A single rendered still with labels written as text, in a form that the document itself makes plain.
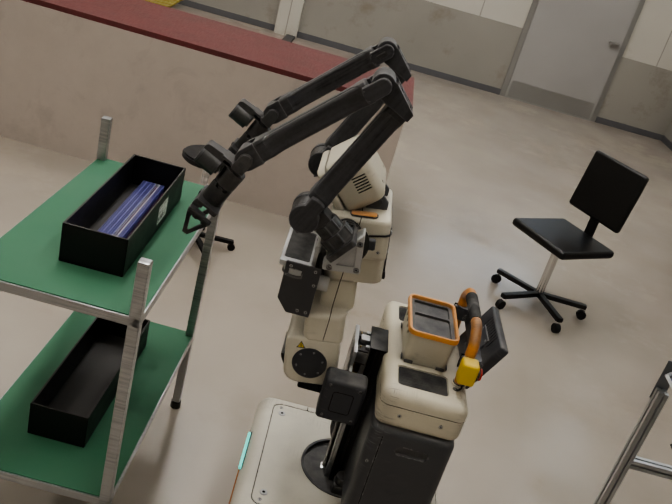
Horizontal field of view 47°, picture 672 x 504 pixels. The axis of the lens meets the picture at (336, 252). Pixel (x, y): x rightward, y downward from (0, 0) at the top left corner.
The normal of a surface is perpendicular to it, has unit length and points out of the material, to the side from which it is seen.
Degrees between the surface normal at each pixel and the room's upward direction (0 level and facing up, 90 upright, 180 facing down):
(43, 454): 0
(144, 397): 0
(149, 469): 0
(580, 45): 90
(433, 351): 92
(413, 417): 90
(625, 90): 90
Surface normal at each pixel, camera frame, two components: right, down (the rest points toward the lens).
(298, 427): 0.25, -0.87
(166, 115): -0.11, 0.41
